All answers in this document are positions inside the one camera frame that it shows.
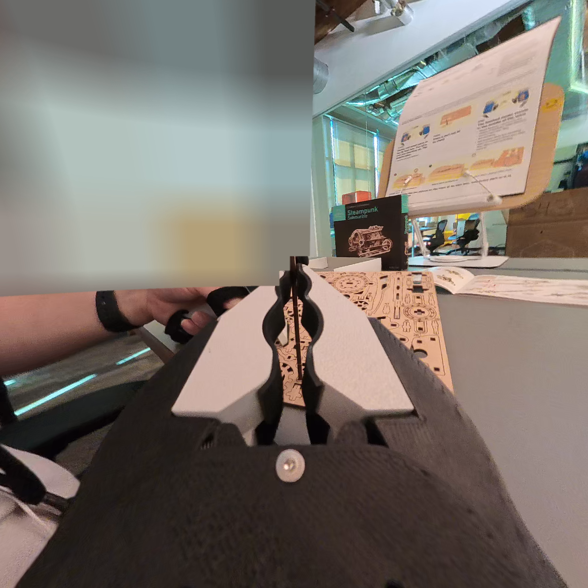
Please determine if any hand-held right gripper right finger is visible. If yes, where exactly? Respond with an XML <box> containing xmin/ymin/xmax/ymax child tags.
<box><xmin>296</xmin><ymin>263</ymin><xmax>415</xmax><ymax>445</ymax></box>

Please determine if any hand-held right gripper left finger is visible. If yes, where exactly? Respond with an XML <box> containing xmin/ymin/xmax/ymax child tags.
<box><xmin>171</xmin><ymin>271</ymin><xmax>297</xmax><ymax>446</ymax></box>

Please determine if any thin wooden model part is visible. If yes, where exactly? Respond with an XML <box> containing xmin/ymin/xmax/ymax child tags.
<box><xmin>289</xmin><ymin>256</ymin><xmax>302</xmax><ymax>383</ymax></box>

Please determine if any person's left forearm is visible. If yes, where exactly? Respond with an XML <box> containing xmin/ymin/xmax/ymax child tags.
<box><xmin>0</xmin><ymin>290</ymin><xmax>148</xmax><ymax>376</ymax></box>

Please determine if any black model kit box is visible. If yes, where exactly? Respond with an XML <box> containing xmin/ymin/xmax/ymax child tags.
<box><xmin>330</xmin><ymin>194</ymin><xmax>410</xmax><ymax>272</ymax></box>

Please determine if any person's left hand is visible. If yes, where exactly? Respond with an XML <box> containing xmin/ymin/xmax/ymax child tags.
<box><xmin>135</xmin><ymin>287</ymin><xmax>251</xmax><ymax>345</ymax></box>

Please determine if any laser-cut plywood sheet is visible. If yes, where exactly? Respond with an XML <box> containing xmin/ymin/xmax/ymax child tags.
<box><xmin>278</xmin><ymin>270</ymin><xmax>455</xmax><ymax>409</ymax></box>

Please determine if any black wristband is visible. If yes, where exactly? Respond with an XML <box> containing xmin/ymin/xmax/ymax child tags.
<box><xmin>95</xmin><ymin>289</ymin><xmax>140</xmax><ymax>334</ymax></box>

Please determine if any black office chair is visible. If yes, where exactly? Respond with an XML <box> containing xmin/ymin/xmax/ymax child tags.
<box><xmin>452</xmin><ymin>217</ymin><xmax>482</xmax><ymax>256</ymax></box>
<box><xmin>424</xmin><ymin>219</ymin><xmax>449</xmax><ymax>254</ymax></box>

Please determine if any open instruction booklet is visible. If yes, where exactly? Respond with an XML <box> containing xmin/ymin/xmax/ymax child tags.
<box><xmin>428</xmin><ymin>266</ymin><xmax>588</xmax><ymax>307</ymax></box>

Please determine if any window with blinds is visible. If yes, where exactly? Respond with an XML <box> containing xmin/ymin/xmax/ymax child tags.
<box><xmin>322</xmin><ymin>115</ymin><xmax>382</xmax><ymax>196</ymax></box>

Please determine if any brown cardboard box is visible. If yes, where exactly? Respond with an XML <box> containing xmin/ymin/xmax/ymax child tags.
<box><xmin>504</xmin><ymin>185</ymin><xmax>588</xmax><ymax>259</ymax></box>

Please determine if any person's white shirt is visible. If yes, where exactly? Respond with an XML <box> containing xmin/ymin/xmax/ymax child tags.
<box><xmin>0</xmin><ymin>446</ymin><xmax>82</xmax><ymax>588</ymax></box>

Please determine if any printed instruction sheet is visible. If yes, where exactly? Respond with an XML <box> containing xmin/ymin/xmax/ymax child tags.
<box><xmin>385</xmin><ymin>16</ymin><xmax>563</xmax><ymax>199</ymax></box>

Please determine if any instruction sheet on stand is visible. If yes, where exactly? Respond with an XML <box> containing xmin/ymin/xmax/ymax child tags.
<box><xmin>377</xmin><ymin>83</ymin><xmax>567</xmax><ymax>270</ymax></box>

